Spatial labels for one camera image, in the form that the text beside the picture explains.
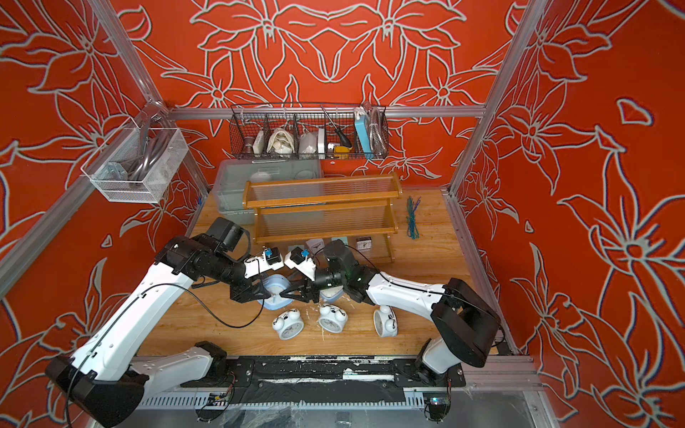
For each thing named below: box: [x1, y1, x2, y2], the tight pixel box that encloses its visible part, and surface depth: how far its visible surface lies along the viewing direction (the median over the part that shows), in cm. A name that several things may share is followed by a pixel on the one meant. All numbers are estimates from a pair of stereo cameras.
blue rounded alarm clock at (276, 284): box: [256, 273, 294, 311], surface depth 70 cm
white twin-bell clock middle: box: [318, 304, 348, 334], surface depth 77 cm
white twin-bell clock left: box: [272, 308, 305, 341], surface depth 77 cm
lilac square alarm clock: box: [305, 238, 325, 256], surface depth 96 cm
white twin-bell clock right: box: [373, 304, 399, 338], surface depth 76 cm
